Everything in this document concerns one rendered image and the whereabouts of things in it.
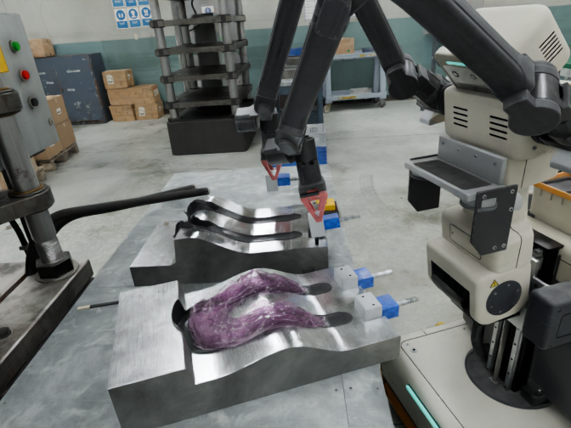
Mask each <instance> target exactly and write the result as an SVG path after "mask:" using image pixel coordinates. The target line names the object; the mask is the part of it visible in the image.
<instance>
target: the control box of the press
mask: <svg viewBox="0 0 571 428"><path fill-rule="evenodd" d="M0 73H1V76H2V79H3V83H4V86H5V87H11V88H14V90H17V91H18V93H19V96H20V100H21V103H22V105H23V109H21V111H20V112H18V114H16V115H15V117H16V119H17V122H18V124H19V127H20V131H21V133H22V136H23V139H24V141H25V146H26V148H27V150H28V153H29V156H30V158H32V157H34V156H35V155H40V154H41V153H42V152H43V151H45V149H46V148H47V147H49V146H51V145H52V144H55V143H57V142H59V136H58V133H57V131H56V127H55V125H54V120H53V117H52V115H51V111H50V109H49V106H48V101H47V98H46V95H45V92H44V90H43V87H42V82H41V79H40V76H39V74H38V70H37V66H36V63H35V60H34V58H33V54H32V51H31V47H30V44H29V41H28V38H27V35H26V33H25V27H24V25H23V22H22V19H21V17H20V14H16V13H0ZM0 172H1V173H2V174H3V177H4V180H5V183H6V184H7V187H8V190H10V189H13V188H12V185H11V182H10V181H9V178H8V174H7V172H6V170H5V167H4V164H3V161H2V159H1V156H0ZM20 221H21V223H22V226H23V229H24V230H25V234H26V237H27V239H28V241H30V238H31V234H30V232H29V229H28V227H27V225H26V222H25V219H24V217H21V218H20ZM9 223H10V225H11V226H12V228H13V229H14V231H15V232H16V234H17V236H18V238H19V240H20V243H21V245H20V246H19V249H20V251H24V252H25V254H26V251H27V247H28V244H29V242H27V240H26V238H25V236H24V234H23V232H22V230H21V228H20V226H19V225H18V223H17V222H16V221H15V220H13V221H11V222H9Z"/></svg>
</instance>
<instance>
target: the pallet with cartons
mask: <svg viewBox="0 0 571 428"><path fill-rule="evenodd" d="M46 98H47V101H48V106H49V109H50V111H51V115H52V117H53V120H54V125H55V127H56V131H57V133H58V136H59V142H57V143H55V144H52V145H51V146H49V147H47V148H46V149H45V151H43V152H42V153H41V154H40V155H35V156H34V159H35V162H36V164H37V165H40V166H43V170H44V171H45V172H51V171H55V170H56V169H57V168H56V164H55V163H61V162H67V161H68V160H69V159H70V157H68V154H76V153H78V152H79V149H78V146H77V143H76V137H75V134H74V132H73V128H72V125H71V121H70V119H68V118H69V117H68V115H67V111H66V108H65V103H64V100H63V97H62V95H52V96H46Z"/></svg>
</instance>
